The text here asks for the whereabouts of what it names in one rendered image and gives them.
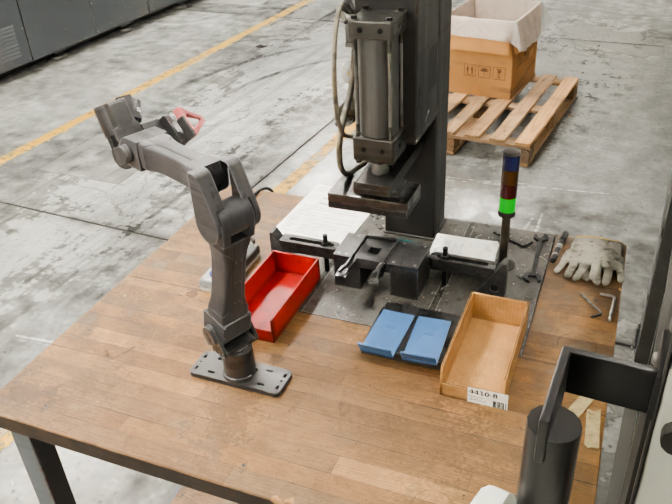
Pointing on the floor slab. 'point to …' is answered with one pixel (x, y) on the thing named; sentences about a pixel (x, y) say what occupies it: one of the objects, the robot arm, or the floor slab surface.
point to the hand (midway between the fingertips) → (187, 131)
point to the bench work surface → (234, 433)
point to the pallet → (468, 126)
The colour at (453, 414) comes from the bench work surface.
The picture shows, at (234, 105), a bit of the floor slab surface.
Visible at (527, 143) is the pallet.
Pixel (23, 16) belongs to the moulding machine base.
